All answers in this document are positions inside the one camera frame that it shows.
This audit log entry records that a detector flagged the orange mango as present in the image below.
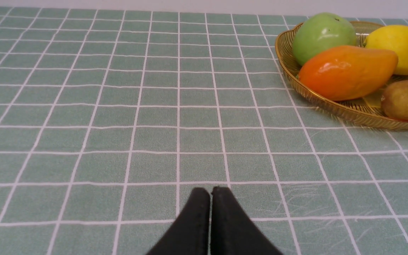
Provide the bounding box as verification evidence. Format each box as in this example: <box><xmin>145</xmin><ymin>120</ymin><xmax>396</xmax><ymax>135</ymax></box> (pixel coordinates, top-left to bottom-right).
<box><xmin>297</xmin><ymin>45</ymin><xmax>398</xmax><ymax>101</ymax></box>

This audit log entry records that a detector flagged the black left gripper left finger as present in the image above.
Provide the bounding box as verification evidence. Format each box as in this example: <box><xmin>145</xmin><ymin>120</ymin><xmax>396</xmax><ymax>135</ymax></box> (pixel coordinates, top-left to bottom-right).
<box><xmin>147</xmin><ymin>187</ymin><xmax>210</xmax><ymax>255</ymax></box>

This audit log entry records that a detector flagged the yellow lemon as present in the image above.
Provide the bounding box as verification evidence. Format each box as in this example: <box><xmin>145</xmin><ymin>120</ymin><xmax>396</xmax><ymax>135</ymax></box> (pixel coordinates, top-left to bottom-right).
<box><xmin>364</xmin><ymin>25</ymin><xmax>408</xmax><ymax>75</ymax></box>

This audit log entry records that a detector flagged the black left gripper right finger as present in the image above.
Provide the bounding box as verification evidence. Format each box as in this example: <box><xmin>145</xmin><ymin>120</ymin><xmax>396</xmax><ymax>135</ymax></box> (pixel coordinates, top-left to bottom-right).
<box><xmin>211</xmin><ymin>187</ymin><xmax>282</xmax><ymax>255</ymax></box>

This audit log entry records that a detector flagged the green checkered tablecloth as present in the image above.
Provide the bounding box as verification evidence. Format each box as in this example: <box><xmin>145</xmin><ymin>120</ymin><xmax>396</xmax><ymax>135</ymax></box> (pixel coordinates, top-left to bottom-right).
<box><xmin>0</xmin><ymin>7</ymin><xmax>408</xmax><ymax>255</ymax></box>

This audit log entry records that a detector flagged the green apple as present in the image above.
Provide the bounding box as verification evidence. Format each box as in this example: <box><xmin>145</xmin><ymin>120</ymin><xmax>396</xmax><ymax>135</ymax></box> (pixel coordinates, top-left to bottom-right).
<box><xmin>292</xmin><ymin>12</ymin><xmax>357</xmax><ymax>66</ymax></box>

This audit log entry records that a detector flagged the brown kiwi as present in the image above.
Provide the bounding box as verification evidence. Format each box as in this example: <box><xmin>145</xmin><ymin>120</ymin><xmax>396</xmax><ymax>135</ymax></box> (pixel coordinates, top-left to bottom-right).
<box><xmin>381</xmin><ymin>80</ymin><xmax>408</xmax><ymax>122</ymax></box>

